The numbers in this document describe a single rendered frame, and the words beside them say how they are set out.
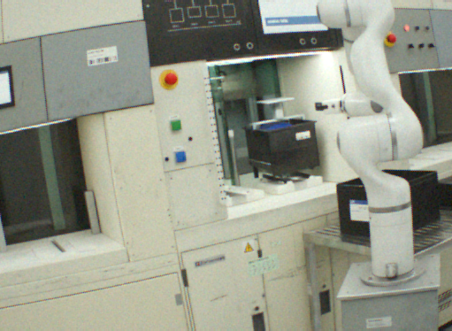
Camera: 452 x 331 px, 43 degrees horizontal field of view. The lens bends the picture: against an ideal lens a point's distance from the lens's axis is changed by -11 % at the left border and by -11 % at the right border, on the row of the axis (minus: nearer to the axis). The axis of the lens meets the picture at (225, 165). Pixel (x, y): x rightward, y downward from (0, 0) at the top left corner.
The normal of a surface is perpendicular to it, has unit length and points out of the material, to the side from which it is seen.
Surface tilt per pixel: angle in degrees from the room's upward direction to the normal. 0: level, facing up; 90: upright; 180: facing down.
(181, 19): 90
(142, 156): 90
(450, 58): 90
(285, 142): 93
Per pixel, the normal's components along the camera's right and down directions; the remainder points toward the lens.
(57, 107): 0.44, 0.04
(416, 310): -0.32, 0.16
